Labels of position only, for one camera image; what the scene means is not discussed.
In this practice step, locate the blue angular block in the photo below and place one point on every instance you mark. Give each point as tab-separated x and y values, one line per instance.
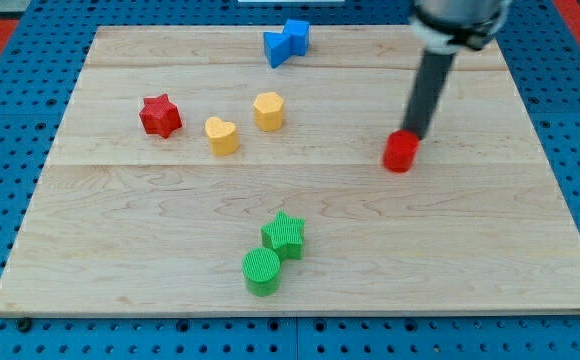
293	40

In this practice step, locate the green star block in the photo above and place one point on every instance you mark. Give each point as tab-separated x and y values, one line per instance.
285	236

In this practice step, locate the red cylinder block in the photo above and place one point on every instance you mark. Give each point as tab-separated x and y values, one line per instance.
400	151

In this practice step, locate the yellow heart block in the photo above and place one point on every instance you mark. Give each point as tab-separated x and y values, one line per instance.
222	135

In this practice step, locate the red star block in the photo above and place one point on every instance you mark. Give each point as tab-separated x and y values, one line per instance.
159	116

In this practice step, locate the wooden board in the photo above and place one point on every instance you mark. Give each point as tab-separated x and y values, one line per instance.
126	224

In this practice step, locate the black pusher rod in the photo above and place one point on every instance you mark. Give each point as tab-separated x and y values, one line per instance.
426	92

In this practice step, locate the green cylinder block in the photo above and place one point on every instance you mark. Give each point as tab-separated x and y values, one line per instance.
261	268

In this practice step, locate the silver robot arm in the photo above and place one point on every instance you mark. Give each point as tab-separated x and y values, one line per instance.
447	26

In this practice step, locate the yellow hexagon block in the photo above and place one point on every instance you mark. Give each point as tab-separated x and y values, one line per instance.
269	111

